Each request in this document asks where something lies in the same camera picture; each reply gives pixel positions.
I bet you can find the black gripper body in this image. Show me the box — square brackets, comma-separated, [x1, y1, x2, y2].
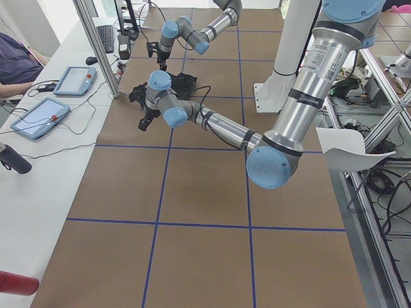
[143, 106, 161, 121]
[157, 49, 170, 63]

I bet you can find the black graphic t-shirt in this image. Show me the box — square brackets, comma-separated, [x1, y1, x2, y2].
[128, 73, 197, 107]

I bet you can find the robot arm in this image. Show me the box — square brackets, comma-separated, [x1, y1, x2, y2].
[146, 0, 242, 71]
[139, 1, 384, 189]

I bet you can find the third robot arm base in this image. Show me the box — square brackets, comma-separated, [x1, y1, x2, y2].
[389, 45, 411, 78]

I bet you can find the black monitor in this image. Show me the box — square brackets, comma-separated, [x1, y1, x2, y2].
[114, 0, 141, 41]

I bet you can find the black label box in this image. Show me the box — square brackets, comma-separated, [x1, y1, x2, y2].
[117, 35, 131, 60]

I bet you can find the black keyboard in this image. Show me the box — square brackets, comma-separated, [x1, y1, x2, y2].
[96, 25, 114, 53]

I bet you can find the black computer mouse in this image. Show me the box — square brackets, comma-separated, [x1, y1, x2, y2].
[85, 56, 98, 65]

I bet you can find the far teach pendant tablet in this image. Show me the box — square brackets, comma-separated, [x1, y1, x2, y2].
[53, 66, 97, 96]

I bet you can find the teach pendant tablet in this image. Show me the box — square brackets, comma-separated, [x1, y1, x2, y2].
[10, 98, 71, 140]
[53, 66, 97, 96]

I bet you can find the near teach pendant tablet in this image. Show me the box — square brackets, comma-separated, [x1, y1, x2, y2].
[10, 98, 71, 140]

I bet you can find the person in blue shirt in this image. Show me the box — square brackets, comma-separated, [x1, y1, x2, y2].
[1, 33, 48, 99]

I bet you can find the black water bottle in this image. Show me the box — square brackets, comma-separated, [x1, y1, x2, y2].
[1, 143, 32, 174]

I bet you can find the white plastic chair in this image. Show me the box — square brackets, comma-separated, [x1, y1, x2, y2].
[316, 128, 396, 173]

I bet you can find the red bottle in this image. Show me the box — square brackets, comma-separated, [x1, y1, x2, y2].
[1, 271, 40, 296]

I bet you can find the aluminium frame post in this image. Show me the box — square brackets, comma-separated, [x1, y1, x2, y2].
[73, 0, 120, 98]

